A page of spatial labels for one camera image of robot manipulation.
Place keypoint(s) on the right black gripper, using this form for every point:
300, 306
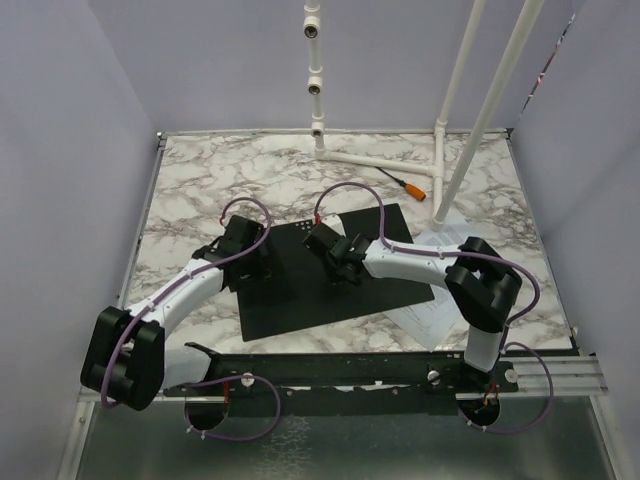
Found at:
336, 278

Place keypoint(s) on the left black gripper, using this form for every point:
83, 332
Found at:
268, 266

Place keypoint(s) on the printed paper sheet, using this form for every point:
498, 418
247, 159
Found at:
454, 232
433, 326

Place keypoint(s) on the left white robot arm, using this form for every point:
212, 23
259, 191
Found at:
127, 362

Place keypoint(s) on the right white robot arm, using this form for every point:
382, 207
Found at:
483, 286

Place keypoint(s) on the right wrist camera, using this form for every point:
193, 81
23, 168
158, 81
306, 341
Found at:
334, 222

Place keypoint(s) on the orange handled screwdriver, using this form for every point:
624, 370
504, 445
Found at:
412, 190

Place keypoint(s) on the white pvc pipe frame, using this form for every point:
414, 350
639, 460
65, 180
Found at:
444, 192

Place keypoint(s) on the black mounting rail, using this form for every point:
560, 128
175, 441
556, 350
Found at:
345, 384

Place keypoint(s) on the aluminium frame rail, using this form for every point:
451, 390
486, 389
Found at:
547, 429

